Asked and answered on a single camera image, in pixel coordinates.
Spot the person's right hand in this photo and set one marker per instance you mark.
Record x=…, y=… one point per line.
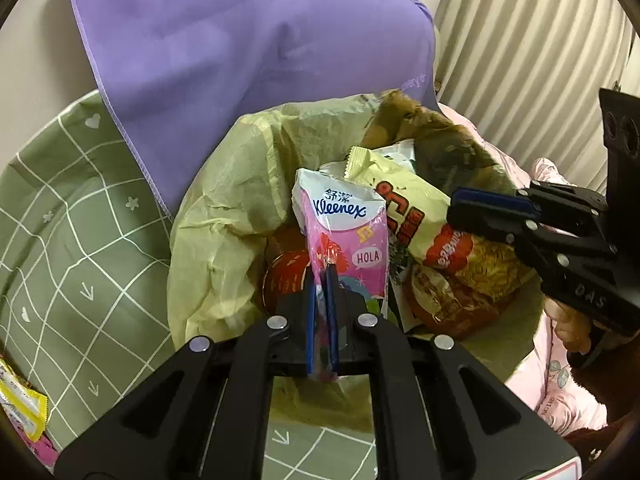
x=570, y=330

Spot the yellow plastic bin bag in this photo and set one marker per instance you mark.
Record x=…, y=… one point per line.
x=225, y=230

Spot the pink white tissue packet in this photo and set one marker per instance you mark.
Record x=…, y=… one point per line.
x=345, y=220

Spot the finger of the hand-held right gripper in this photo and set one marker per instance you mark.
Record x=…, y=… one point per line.
x=480, y=220
x=495, y=199

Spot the person's right forearm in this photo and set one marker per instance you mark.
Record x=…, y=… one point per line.
x=615, y=395

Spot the yellow white snack packet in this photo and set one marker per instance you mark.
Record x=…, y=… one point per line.
x=22, y=405

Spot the brown paper bag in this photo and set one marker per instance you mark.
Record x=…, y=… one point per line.
x=450, y=155

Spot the striped curtain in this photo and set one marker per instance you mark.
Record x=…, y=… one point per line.
x=525, y=60

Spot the purple cloth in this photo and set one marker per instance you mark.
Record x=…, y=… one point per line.
x=225, y=60

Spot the brown snack packet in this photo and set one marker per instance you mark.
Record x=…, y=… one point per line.
x=440, y=305

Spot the red round tin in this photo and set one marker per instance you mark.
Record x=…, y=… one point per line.
x=287, y=275

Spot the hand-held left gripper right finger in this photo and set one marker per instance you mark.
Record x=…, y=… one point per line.
x=331, y=320

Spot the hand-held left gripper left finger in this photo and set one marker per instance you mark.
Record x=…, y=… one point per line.
x=311, y=320

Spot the cream noodle snack packet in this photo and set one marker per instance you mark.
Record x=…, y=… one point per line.
x=400, y=195

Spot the pink floral blanket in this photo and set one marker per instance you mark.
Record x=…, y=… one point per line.
x=555, y=390

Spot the green checked tablecloth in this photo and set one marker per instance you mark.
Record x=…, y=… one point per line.
x=75, y=260

